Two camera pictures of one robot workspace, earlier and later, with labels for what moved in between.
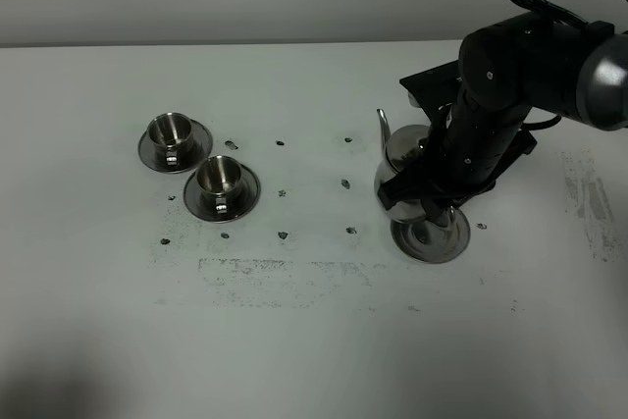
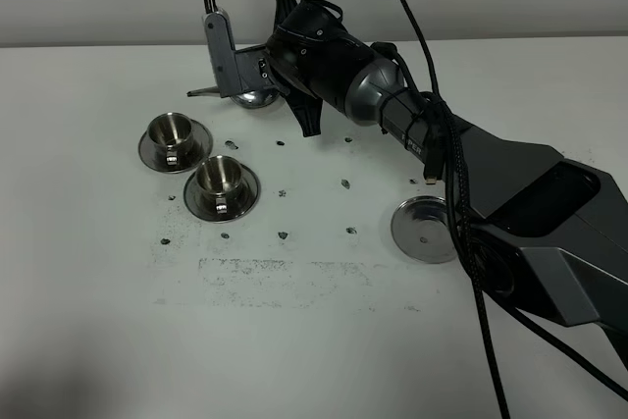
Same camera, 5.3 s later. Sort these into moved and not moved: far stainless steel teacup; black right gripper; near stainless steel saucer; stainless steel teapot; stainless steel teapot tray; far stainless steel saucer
Moved: black right gripper; stainless steel teapot
Not moved: far stainless steel saucer; near stainless steel saucer; far stainless steel teacup; stainless steel teapot tray
